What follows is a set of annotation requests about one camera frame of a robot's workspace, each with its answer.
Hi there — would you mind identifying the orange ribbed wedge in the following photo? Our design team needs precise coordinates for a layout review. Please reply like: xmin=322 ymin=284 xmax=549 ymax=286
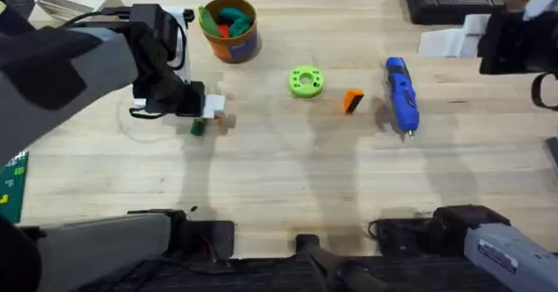
xmin=341 ymin=89 xmax=365 ymax=116

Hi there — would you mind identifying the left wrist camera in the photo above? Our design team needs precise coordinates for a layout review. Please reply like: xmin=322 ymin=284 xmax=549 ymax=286
xmin=129 ymin=3 xmax=178 ymax=36

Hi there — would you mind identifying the green board with blocks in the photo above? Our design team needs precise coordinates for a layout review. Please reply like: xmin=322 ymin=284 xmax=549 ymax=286
xmin=0 ymin=150 xmax=31 ymax=224

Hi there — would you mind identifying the black cable loop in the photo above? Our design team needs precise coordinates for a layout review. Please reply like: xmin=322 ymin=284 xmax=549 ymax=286
xmin=530 ymin=71 xmax=558 ymax=112

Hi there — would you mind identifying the black stand post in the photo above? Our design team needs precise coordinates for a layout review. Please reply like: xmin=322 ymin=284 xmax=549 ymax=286
xmin=295 ymin=234 xmax=396 ymax=292

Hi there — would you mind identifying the black case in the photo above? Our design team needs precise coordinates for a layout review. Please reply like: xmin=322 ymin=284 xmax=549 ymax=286
xmin=402 ymin=0 xmax=507 ymax=26

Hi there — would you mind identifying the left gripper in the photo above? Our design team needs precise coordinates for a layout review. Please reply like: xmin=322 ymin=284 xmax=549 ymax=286
xmin=126 ymin=21 xmax=228 ymax=125

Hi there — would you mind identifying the black rail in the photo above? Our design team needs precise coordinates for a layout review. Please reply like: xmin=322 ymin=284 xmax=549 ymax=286
xmin=78 ymin=255 xmax=515 ymax=292

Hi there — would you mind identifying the white folded paper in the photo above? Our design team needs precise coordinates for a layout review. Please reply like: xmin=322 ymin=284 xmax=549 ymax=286
xmin=417 ymin=14 xmax=493 ymax=60

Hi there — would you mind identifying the blue electric screwdriver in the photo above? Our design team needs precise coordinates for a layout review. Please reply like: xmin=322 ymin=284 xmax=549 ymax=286
xmin=383 ymin=56 xmax=421 ymax=142

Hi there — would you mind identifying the orange tub with toys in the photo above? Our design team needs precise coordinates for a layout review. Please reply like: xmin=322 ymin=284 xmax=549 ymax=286
xmin=197 ymin=0 xmax=262 ymax=65

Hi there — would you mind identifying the green toy vegetable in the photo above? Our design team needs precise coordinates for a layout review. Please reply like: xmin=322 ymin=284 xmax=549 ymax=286
xmin=189 ymin=117 xmax=208 ymax=138

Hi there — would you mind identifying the green disc with holes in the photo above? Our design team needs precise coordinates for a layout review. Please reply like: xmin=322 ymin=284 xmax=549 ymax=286
xmin=287 ymin=65 xmax=326 ymax=99

